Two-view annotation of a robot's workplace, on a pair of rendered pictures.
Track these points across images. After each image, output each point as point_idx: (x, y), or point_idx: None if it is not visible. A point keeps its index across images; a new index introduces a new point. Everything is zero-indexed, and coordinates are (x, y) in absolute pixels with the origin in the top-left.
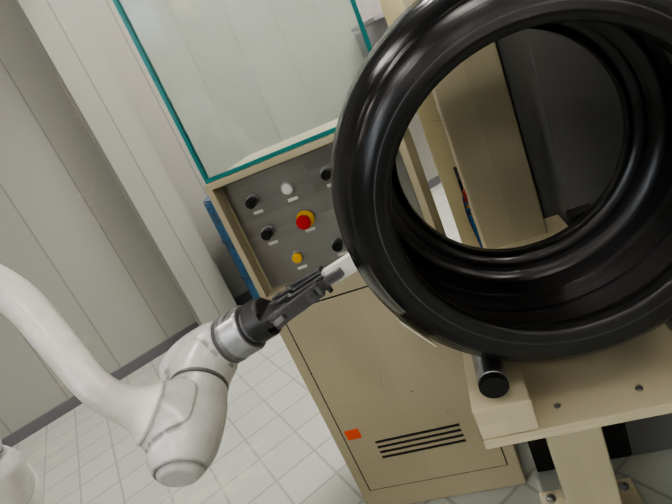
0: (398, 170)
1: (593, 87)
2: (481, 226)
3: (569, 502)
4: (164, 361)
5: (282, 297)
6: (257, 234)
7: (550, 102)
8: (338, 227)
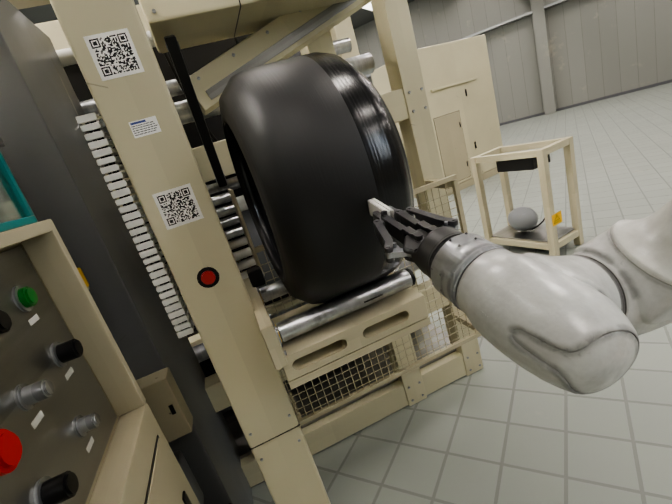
0: (57, 321)
1: (120, 248)
2: (245, 287)
3: None
4: (603, 296)
5: (423, 223)
6: None
7: (112, 254)
8: (32, 455)
